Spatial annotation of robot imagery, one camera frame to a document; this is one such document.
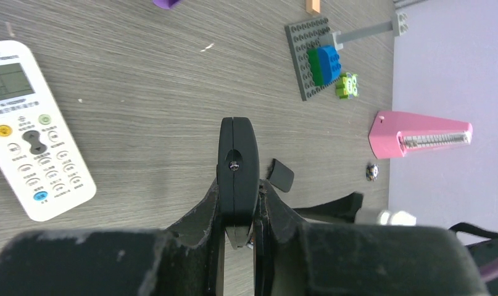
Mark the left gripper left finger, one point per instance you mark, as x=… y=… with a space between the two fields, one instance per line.
x=193 y=260

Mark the beige remote control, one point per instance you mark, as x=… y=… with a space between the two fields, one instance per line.
x=39 y=157

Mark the blue lego brick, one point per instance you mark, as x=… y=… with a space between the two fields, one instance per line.
x=324 y=64

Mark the pink metronome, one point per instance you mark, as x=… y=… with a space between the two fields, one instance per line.
x=396 y=134

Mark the green owl toy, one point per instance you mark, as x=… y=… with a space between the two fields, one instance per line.
x=347 y=86

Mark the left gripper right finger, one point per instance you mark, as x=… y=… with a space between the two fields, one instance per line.
x=281 y=260

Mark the grey lego baseplate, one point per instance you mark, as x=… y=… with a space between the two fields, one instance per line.
x=301 y=37

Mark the black remote control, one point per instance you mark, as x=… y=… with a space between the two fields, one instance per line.
x=238 y=178

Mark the purple plastic toy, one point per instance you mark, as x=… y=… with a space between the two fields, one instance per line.
x=166 y=4

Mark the orange wooden block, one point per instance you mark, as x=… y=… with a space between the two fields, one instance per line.
x=313 y=7

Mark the black battery cover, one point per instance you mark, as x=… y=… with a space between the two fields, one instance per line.
x=280 y=176

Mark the grey lego tower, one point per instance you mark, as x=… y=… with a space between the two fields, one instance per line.
x=397 y=25

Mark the small patterned ball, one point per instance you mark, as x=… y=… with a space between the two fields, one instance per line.
x=372 y=172

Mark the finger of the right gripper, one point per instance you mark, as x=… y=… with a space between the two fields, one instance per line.
x=341 y=210

